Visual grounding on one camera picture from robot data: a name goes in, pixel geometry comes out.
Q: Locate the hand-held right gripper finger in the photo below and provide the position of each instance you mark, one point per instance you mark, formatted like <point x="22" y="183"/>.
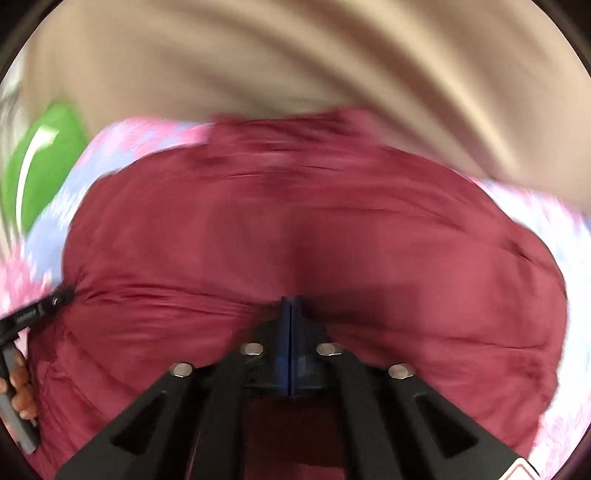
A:
<point x="296" y="332"/>
<point x="285" y="332"/>

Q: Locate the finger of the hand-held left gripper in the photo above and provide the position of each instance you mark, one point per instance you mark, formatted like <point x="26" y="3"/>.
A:
<point x="56" y="301"/>

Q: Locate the maroon puffer jacket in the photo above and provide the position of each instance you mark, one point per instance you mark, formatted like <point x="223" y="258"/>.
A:
<point x="295" y="221"/>

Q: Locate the person's left hand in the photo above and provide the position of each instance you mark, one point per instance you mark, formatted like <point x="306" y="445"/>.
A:
<point x="22" y="376"/>

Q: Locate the pink and blue patterned blanket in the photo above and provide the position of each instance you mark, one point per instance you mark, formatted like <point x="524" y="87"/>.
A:
<point x="92" y="180"/>

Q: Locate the beige curtain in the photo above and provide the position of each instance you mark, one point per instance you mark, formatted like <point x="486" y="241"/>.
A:
<point x="295" y="60"/>

